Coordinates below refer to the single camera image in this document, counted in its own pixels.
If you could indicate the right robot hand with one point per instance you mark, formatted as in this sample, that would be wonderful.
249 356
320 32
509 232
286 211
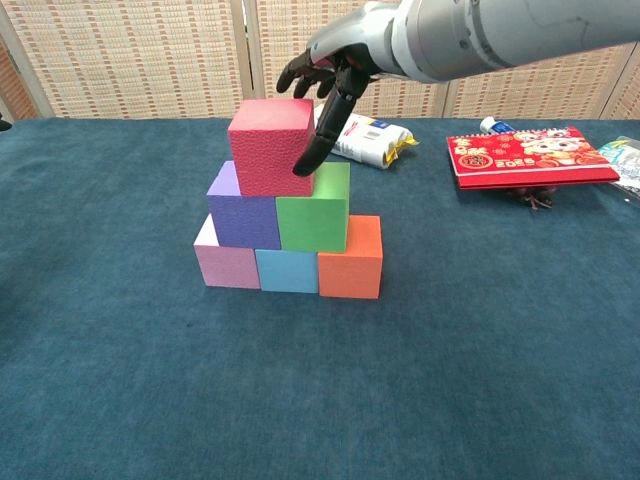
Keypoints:
345 45

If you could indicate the red foam cube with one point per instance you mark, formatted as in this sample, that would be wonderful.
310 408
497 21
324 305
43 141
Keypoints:
272 150

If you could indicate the green foam cube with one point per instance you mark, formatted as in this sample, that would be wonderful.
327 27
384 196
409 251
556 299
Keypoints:
315 220

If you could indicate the purple foam cube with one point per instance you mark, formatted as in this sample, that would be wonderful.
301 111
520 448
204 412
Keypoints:
240 220

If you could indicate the orange foam cube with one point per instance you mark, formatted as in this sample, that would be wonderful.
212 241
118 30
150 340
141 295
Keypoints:
350 270

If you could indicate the light blue foam cube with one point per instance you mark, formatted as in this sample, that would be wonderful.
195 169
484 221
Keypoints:
287 270

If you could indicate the pink foam cube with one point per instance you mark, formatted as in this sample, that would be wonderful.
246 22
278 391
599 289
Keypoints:
227 267

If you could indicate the white snack packet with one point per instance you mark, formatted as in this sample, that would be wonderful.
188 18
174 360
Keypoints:
370 140

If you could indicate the blue white tube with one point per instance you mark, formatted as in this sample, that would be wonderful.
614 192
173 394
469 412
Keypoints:
495 125

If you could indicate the woven bamboo folding screen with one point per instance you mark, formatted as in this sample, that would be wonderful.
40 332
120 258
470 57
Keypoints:
150 55

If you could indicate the red desk calendar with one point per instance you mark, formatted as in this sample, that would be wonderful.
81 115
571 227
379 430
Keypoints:
525 157

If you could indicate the dark red calendar tassel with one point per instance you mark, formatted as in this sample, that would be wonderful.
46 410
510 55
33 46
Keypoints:
535 199

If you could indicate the teal clear snack bag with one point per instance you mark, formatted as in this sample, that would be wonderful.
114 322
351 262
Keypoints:
625 165

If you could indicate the dark teal table cover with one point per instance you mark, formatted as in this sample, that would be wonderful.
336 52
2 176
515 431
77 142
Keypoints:
200 375

